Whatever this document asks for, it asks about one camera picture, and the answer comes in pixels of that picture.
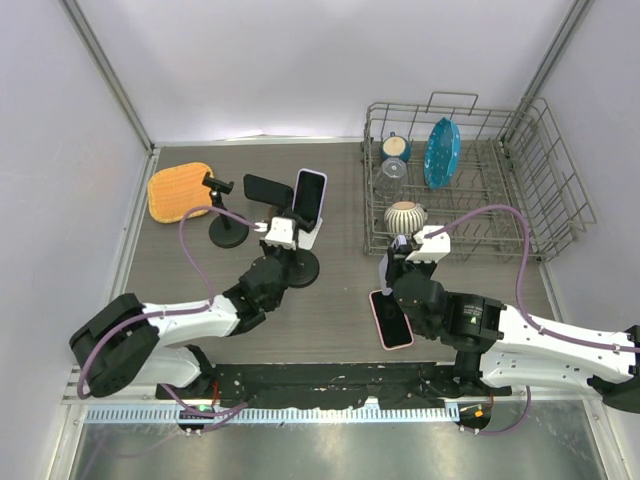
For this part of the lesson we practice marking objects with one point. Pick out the grey wire dish rack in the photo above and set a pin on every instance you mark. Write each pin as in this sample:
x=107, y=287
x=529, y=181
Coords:
x=508, y=156

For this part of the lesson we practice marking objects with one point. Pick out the white folding phone stand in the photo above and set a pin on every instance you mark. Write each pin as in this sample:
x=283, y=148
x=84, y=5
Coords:
x=306, y=240

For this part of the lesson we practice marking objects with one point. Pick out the orange woven mat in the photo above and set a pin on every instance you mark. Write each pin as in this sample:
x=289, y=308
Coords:
x=174, y=191

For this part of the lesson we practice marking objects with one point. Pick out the white cable duct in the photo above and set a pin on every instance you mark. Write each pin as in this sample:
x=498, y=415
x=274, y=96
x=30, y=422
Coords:
x=369, y=413

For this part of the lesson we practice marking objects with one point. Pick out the blue polka dot plate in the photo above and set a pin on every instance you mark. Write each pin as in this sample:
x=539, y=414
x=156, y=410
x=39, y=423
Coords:
x=442, y=154

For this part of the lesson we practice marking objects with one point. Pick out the dark blue ceramic cup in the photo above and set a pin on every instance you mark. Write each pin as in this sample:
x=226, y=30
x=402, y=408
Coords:
x=396, y=146

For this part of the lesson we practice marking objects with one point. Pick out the striped white ceramic mug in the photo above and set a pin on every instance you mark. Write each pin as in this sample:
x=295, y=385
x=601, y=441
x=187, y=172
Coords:
x=404, y=217

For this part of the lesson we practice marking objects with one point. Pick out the clear drinking glass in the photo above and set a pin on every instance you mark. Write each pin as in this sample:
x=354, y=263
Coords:
x=393, y=175

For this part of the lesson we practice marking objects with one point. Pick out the tall black phone stand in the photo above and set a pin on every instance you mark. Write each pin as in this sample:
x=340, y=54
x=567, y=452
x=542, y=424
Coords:
x=304, y=269

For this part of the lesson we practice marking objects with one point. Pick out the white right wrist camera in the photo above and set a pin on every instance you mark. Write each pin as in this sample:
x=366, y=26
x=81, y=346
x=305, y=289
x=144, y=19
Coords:
x=432, y=243

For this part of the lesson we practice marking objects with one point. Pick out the grey left corner post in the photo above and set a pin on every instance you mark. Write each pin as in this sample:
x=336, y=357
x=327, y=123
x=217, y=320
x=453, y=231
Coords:
x=96, y=52

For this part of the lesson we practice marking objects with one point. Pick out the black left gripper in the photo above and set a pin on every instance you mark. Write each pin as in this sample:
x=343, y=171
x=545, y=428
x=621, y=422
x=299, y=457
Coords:
x=268, y=247

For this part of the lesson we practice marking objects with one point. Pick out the short black phone stand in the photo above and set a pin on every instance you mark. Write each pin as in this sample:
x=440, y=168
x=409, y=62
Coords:
x=224, y=232

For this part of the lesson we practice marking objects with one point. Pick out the aluminium front rail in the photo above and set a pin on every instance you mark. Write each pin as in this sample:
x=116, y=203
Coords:
x=338, y=385

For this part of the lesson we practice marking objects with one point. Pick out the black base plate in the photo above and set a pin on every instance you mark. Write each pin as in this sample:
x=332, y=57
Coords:
x=400, y=385

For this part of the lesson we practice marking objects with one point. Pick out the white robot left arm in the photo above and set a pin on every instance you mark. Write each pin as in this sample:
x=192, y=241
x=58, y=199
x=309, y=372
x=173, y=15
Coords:
x=130, y=342

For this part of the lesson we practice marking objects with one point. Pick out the round wooden phone stand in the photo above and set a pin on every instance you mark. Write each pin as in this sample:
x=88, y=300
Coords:
x=275, y=211

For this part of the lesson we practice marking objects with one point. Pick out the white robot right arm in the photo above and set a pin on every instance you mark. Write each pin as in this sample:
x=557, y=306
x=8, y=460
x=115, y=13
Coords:
x=497, y=347

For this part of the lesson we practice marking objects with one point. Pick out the grey aluminium corner post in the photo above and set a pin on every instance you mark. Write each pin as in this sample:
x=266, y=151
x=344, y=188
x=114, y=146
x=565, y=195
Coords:
x=569, y=26

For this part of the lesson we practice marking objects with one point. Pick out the black phone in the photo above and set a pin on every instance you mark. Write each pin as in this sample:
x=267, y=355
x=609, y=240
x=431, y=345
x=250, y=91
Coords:
x=267, y=191

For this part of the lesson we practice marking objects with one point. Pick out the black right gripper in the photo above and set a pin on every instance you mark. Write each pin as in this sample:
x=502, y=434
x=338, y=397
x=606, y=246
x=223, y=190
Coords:
x=397, y=264

